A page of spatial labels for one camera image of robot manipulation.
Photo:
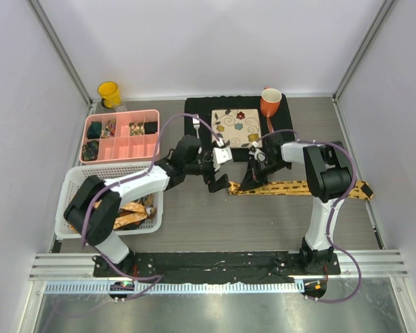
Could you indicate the beige patterned rolled tie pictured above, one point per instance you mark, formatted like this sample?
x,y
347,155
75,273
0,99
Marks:
x,y
136,128

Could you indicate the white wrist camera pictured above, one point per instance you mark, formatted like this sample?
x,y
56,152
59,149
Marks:
x,y
256,153
221,154

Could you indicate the colourful rolled tie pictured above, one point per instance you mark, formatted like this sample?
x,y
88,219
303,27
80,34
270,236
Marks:
x,y
108,129

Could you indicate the yellow mug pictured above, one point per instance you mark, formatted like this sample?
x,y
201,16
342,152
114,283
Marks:
x,y
110,94

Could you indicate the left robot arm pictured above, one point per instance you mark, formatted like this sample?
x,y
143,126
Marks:
x,y
95,206

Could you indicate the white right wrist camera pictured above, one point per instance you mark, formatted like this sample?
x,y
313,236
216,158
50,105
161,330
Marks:
x,y
256,153

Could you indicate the clear plastic cup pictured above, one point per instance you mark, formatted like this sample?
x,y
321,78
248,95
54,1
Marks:
x,y
119,106

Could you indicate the dark patterned rolled tie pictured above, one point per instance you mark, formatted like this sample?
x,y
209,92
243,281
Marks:
x,y
90,151

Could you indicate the floral square ceramic plate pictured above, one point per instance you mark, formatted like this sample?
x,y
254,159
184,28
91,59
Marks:
x,y
239,127

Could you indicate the white perforated plastic basket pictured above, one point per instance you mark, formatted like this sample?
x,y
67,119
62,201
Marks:
x,y
76,176

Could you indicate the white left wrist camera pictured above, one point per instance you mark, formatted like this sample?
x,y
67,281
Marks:
x,y
221,154

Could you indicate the yellow beetle print tie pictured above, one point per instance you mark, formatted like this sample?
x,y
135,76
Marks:
x,y
361,190

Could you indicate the silver fork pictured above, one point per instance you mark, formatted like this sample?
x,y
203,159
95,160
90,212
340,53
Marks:
x,y
196,124

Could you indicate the orange mug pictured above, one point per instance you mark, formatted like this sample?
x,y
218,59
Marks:
x,y
270,100

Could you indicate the black rolled tie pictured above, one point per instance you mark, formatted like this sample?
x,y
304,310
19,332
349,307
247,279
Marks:
x,y
151,127

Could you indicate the knife with patterned handle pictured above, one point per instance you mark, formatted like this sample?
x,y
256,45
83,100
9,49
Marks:
x,y
269,125

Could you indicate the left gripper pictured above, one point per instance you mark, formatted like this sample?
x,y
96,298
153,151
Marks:
x,y
221,183

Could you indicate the orange patterned tie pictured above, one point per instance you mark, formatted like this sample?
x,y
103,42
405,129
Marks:
x,y
131,213

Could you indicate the brown white patterned tie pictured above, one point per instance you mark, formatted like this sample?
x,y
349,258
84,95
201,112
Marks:
x,y
148,203

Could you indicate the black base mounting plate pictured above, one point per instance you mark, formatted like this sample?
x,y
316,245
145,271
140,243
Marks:
x,y
261,267

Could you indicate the dark green rolled tie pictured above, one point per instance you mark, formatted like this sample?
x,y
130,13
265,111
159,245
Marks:
x,y
94,130

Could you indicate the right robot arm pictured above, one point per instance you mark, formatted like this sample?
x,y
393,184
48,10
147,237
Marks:
x,y
330,176

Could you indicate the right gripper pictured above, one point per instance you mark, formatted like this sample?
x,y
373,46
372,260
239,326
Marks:
x,y
253,180

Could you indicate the pink compartment organizer tray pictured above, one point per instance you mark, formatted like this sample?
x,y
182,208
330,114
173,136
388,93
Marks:
x,y
123,147

